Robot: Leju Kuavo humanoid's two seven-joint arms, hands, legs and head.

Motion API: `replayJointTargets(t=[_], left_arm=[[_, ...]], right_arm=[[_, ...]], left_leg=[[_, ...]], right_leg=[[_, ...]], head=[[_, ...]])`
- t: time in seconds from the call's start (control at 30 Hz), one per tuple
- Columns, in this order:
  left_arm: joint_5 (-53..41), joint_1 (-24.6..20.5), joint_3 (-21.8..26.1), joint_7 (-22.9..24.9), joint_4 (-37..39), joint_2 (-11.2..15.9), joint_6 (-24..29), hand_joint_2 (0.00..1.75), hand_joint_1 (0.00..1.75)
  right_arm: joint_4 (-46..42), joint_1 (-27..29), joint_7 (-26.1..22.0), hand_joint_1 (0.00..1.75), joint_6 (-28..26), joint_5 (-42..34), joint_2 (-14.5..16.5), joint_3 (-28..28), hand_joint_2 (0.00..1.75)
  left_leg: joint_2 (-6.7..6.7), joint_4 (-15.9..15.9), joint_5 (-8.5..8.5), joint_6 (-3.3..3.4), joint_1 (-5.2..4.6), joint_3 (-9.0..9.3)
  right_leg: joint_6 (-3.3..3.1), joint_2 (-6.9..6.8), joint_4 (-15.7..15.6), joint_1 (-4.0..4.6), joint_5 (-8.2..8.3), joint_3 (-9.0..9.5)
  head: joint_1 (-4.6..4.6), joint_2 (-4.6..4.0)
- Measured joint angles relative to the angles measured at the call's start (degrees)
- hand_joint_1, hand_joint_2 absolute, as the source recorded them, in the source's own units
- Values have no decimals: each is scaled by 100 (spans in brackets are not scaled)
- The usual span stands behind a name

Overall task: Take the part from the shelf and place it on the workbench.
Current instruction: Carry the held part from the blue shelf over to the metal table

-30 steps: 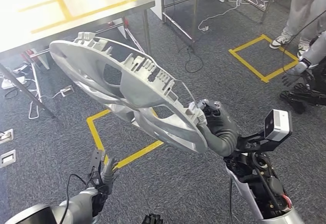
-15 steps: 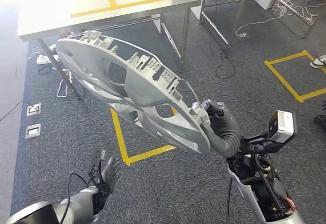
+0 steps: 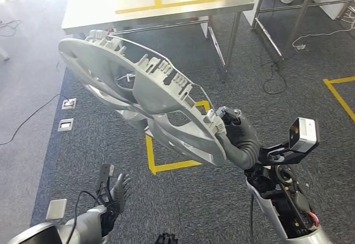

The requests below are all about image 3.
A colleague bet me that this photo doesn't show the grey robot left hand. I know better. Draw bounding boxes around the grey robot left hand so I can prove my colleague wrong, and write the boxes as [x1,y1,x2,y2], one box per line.
[100,173,131,236]

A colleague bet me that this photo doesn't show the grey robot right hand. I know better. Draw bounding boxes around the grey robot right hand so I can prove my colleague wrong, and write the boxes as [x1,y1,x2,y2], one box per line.
[215,106,260,159]

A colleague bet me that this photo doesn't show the silver plastic wheel hubcap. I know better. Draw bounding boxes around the silver plastic wheel hubcap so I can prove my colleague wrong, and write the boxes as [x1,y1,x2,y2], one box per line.
[58,29,227,167]

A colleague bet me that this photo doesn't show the stainless steel workbench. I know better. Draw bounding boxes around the stainless steel workbench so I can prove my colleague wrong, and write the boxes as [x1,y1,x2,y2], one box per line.
[60,0,255,83]

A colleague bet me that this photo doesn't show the yellow floor tape square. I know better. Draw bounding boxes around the yellow floor tape square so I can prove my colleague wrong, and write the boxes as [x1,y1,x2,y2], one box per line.
[145,100,211,176]

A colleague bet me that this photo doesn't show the steel floor socket box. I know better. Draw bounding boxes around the steel floor socket box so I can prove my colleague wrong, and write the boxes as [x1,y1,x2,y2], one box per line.
[57,118,75,132]
[61,98,76,110]
[45,198,68,222]

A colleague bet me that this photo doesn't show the yellow floor tape marking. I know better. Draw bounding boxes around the yellow floor tape marking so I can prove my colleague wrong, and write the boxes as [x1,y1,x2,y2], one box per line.
[323,75,355,124]

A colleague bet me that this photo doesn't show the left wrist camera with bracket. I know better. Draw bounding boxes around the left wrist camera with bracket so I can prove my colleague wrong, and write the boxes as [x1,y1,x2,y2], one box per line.
[95,163,115,206]

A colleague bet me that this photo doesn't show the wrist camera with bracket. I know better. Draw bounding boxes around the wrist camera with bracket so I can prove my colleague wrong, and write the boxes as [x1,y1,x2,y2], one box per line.
[95,163,115,206]
[259,116,320,166]

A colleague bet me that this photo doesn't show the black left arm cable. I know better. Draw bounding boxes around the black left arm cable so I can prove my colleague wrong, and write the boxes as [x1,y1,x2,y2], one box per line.
[65,191,100,244]

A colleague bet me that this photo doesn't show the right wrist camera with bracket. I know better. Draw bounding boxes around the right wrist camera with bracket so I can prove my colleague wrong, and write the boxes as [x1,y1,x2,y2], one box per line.
[259,116,320,166]

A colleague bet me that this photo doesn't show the white floor cable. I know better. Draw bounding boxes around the white floor cable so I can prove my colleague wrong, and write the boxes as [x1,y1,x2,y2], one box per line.
[291,22,355,51]

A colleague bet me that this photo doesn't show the black floor cable tangle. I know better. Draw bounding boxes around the black floor cable tangle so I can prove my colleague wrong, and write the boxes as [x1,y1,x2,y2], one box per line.
[0,19,22,37]

